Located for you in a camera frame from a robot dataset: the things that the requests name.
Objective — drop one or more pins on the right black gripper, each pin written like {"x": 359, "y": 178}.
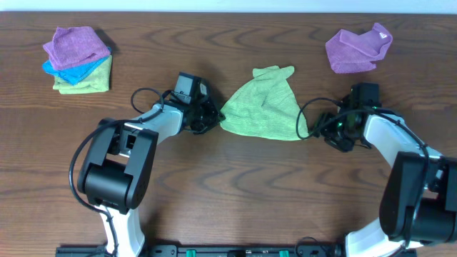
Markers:
{"x": 341, "y": 146}

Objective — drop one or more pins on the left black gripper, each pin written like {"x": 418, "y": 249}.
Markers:
{"x": 208, "y": 116}

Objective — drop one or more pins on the light green cloth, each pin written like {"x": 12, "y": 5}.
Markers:
{"x": 265, "y": 107}

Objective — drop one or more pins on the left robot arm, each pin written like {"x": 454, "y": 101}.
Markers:
{"x": 116, "y": 170}

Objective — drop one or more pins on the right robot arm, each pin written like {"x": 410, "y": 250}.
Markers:
{"x": 418, "y": 207}

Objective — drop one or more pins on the crumpled purple cloth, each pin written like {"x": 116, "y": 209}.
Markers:
{"x": 350, "y": 53}

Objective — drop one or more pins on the folded green cloth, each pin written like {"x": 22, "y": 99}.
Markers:
{"x": 96, "y": 82}

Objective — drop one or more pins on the folded blue cloth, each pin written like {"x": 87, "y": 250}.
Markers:
{"x": 75, "y": 74}

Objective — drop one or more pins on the folded purple cloth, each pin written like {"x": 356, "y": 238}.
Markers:
{"x": 75, "y": 46}

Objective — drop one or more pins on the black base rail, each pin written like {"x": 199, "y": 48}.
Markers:
{"x": 200, "y": 251}

